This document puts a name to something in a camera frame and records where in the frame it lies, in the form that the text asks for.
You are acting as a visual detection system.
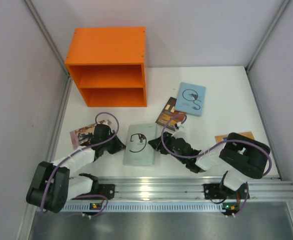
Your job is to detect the aluminium corner post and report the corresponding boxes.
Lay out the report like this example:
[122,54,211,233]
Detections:
[245,0,293,73]
[23,0,71,76]

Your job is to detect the right aluminium corner post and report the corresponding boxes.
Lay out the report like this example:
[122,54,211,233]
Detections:
[245,0,293,73]

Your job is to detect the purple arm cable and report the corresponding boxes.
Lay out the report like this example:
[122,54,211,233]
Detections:
[36,111,120,221]
[160,113,273,218]

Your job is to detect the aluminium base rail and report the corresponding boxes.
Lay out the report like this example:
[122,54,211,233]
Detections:
[99,176,293,202]

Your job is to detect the dark brown sunset book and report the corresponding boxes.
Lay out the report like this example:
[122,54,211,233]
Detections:
[155,97,184,132]

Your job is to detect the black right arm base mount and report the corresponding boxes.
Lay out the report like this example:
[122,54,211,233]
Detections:
[203,183,249,200]

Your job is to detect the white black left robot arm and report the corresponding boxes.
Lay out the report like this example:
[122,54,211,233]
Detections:
[26,123,126,213]

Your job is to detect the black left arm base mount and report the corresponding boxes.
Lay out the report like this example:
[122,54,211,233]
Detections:
[93,184,116,200]

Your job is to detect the orange two-shelf cabinet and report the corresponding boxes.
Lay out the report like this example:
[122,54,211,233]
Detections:
[64,26,147,108]

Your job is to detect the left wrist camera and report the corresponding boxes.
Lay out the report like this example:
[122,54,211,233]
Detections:
[99,119,112,127]

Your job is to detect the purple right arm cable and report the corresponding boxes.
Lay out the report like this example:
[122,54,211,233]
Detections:
[160,113,273,218]

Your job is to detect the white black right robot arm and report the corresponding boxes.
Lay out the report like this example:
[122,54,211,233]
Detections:
[148,132,272,198]

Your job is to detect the pink illustrated fairy-tale book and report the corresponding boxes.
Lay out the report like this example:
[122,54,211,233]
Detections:
[70,123,97,150]

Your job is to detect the light blue cat book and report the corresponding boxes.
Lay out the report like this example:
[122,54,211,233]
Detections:
[175,82,207,117]

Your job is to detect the pale green Great Gatsby book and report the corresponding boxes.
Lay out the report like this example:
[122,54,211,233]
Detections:
[123,123,156,167]

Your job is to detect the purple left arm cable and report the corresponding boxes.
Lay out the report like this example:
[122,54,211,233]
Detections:
[36,111,120,221]

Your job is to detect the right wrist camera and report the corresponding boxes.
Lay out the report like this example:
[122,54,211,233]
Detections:
[174,122,185,132]

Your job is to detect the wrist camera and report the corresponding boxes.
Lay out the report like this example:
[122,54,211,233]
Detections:
[174,122,185,132]
[99,119,112,127]

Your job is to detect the orange illustrated book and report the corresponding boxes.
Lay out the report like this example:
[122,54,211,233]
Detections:
[214,131,255,143]

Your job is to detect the left aluminium corner post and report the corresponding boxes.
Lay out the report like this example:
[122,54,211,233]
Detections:
[23,0,71,76]

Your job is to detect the slotted grey cable duct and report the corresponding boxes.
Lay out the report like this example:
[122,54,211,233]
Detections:
[36,201,240,213]

